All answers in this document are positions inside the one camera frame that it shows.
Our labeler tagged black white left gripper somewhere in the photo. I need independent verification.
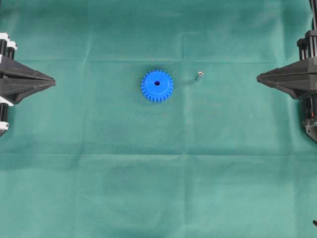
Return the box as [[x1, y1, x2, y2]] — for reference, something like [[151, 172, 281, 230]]
[[0, 32, 57, 138]]

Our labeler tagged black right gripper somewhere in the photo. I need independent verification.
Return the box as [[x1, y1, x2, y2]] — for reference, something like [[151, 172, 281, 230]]
[[257, 29, 317, 143]]

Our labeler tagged blue plastic gear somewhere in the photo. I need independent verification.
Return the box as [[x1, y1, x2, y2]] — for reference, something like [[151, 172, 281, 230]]
[[141, 69, 174, 103]]

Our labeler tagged green table cloth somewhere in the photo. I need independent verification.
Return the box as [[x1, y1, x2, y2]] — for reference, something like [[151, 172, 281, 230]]
[[0, 0, 317, 238]]

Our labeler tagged black cable top right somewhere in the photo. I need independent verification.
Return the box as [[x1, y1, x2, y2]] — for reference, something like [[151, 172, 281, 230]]
[[308, 0, 317, 32]]

